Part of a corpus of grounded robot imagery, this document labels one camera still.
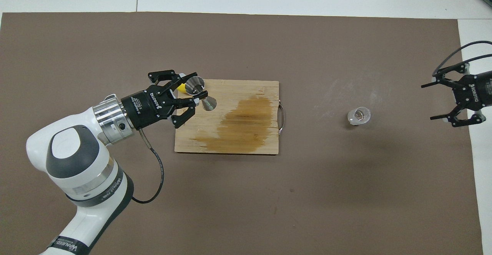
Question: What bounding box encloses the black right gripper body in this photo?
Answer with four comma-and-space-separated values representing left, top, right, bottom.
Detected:
455, 70, 492, 107

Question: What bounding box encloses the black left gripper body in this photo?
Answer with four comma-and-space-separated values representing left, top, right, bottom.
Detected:
121, 89, 173, 129

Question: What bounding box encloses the steel double jigger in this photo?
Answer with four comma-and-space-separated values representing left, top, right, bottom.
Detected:
185, 76, 218, 111

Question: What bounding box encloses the small clear glass cup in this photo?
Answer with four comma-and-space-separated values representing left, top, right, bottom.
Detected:
347, 107, 372, 126

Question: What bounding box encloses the stained wooden cutting board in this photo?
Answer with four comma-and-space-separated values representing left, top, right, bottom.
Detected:
174, 79, 286, 155

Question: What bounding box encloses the brown table mat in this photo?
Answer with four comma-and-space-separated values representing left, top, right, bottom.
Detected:
0, 12, 484, 255

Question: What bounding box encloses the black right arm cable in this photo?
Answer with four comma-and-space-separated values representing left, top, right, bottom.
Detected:
432, 41, 492, 79

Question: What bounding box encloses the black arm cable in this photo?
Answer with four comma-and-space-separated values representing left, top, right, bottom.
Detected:
133, 128, 165, 204
432, 41, 492, 79

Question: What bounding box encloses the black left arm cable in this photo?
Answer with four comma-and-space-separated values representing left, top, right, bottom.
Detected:
133, 128, 165, 204

